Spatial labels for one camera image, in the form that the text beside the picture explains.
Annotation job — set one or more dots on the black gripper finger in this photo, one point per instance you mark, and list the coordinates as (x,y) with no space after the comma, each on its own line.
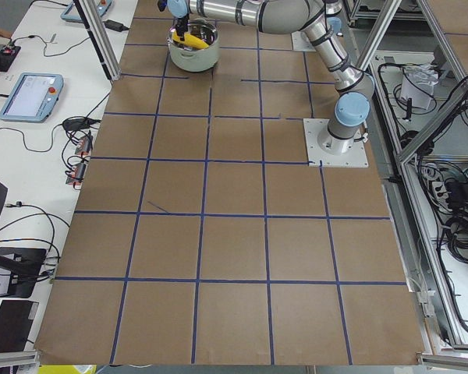
(181,26)

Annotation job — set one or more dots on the yellow corn cob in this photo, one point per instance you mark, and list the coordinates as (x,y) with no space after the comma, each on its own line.
(190,41)

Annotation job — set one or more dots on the white steel cooking pot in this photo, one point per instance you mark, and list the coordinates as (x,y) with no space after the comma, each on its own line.
(193,60)

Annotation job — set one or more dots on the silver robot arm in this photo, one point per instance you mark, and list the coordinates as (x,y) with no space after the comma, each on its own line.
(354,86)
(336,25)

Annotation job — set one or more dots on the black power adapter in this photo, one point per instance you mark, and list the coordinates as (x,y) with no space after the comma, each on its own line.
(116,26)

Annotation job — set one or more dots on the near blue teach pendant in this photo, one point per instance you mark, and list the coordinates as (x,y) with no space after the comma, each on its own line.
(32,98)

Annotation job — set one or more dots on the brown paper table cover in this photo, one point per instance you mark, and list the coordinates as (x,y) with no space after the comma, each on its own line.
(202,235)

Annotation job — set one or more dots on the white crumpled paper bag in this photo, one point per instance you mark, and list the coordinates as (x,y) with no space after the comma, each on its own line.
(418,84)

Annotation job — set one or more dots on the black monitor stand base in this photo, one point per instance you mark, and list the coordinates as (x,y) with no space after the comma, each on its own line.
(20,270)

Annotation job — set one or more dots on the black box device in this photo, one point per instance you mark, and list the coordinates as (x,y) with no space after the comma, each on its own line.
(16,319)

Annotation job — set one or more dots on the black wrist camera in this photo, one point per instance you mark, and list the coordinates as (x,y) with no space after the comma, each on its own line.
(162,4)

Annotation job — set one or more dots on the aluminium frame post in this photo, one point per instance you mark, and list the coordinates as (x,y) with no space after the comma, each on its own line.
(99,38)

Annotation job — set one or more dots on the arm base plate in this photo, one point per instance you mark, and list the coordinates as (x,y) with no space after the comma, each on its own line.
(323,150)
(300,42)

